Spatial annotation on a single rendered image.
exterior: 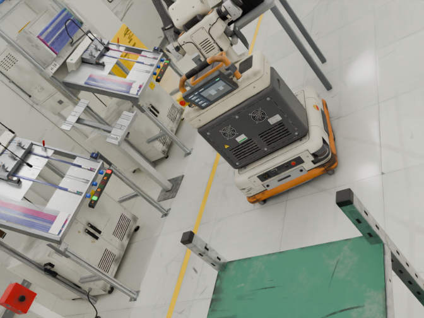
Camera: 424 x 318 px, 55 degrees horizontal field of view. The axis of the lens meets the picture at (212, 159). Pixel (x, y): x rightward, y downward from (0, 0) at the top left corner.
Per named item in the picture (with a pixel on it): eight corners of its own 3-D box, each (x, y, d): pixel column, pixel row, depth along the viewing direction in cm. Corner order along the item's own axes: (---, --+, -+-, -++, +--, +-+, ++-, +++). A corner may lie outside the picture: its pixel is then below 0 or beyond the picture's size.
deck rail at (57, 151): (103, 165, 310) (103, 160, 306) (103, 167, 309) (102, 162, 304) (16, 141, 314) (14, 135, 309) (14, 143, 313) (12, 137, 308)
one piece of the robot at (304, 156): (315, 159, 233) (307, 150, 229) (255, 187, 253) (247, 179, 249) (314, 157, 235) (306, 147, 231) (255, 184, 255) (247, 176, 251)
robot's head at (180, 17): (201, 8, 229) (191, -15, 231) (174, 29, 239) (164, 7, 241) (214, 14, 241) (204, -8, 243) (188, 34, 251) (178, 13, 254)
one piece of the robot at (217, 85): (252, 87, 217) (227, 68, 201) (202, 117, 234) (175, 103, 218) (247, 70, 223) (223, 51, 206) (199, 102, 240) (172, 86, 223)
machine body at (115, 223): (144, 221, 359) (89, 180, 329) (113, 296, 313) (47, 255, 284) (101, 235, 397) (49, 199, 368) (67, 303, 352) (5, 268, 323)
